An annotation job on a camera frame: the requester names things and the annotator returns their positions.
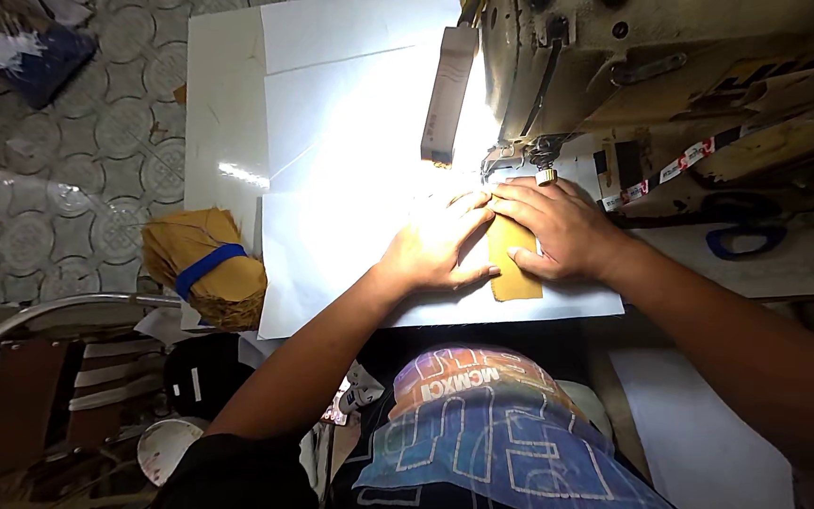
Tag person's right forearm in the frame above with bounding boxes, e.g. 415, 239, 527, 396
602, 230, 814, 489

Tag bundle of yellow fabric pieces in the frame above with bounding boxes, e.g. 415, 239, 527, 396
141, 206, 268, 332

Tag sewing machine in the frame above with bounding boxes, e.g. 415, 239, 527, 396
479, 0, 814, 220

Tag grey rectangular bar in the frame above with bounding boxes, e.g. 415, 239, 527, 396
420, 25, 480, 169

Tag person's right hand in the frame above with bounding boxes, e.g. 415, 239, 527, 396
488, 177, 633, 285

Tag black cap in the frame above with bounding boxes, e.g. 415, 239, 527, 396
164, 332, 257, 421

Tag red white printed tape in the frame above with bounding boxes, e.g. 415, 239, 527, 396
599, 126, 744, 213

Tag white round bowl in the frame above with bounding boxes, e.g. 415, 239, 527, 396
137, 417, 210, 487

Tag yellow fabric piece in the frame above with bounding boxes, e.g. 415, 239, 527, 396
488, 194, 544, 303

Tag blue fabric band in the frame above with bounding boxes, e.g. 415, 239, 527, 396
175, 243, 248, 302

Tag blue-handled scissors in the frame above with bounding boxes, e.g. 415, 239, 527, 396
702, 194, 791, 261

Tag person's left forearm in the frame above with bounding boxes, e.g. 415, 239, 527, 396
205, 263, 414, 441

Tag curved metal tube frame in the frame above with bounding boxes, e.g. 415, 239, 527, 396
0, 291, 182, 383

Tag blue bag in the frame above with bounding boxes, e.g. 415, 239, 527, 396
0, 20, 98, 110

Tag brown and white slatted rack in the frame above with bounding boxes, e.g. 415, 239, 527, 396
0, 334, 168, 489

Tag person's body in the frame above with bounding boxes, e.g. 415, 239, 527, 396
149, 327, 676, 509

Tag person's left hand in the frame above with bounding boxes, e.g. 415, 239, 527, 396
377, 189, 503, 294

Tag white hanging cloth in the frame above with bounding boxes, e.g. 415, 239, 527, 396
608, 348, 795, 509

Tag phone with lit screen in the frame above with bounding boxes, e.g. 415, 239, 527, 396
321, 378, 352, 427

